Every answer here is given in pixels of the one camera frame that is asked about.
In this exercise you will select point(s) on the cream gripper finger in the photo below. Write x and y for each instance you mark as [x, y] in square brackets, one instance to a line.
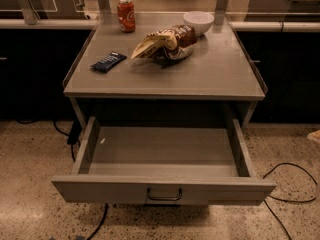
[315, 136]

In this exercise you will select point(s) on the grey top drawer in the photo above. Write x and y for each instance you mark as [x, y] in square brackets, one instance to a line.
[210, 165]

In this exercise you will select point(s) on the grey drawer cabinet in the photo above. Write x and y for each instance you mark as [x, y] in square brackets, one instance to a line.
[216, 70]

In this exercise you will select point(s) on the white bowl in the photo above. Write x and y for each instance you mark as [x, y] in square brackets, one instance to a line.
[199, 20]

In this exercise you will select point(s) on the brown chip bag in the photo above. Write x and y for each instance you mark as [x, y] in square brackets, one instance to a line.
[173, 43]

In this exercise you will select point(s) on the dark blue snack bar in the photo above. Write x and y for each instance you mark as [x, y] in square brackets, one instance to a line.
[107, 63]

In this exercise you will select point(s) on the red soda can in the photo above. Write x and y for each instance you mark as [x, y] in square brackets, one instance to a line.
[126, 16]

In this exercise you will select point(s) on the white horizontal rail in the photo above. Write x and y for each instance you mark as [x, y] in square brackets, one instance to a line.
[307, 27]

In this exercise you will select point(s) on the black drawer handle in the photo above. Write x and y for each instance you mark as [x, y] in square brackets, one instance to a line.
[164, 196]

